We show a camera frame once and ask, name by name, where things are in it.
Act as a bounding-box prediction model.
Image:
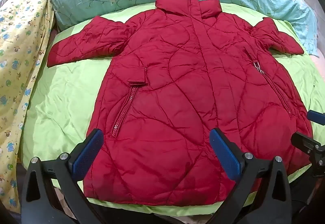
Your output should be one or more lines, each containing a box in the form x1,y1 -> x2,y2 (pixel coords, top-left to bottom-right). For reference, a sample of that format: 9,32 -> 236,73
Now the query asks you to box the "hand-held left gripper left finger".
22,128 -> 107,224

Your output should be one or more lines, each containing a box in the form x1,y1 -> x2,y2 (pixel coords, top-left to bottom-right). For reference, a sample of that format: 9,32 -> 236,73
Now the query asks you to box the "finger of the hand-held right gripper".
291,132 -> 325,177
307,110 -> 325,123

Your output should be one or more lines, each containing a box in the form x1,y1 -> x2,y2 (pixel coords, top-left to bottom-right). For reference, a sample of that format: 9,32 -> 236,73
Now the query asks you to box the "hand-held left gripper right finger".
209,128 -> 300,224

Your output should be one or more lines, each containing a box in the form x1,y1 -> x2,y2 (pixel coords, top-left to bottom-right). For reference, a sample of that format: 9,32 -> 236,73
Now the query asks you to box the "red quilted jacket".
46,0 -> 313,207

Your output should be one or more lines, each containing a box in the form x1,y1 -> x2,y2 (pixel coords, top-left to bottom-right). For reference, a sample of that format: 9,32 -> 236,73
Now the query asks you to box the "light green bed sheet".
20,2 -> 325,219

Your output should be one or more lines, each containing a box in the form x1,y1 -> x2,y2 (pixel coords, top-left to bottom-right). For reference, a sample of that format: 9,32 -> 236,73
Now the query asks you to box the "yellow cartoon print cloth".
0,0 -> 55,210

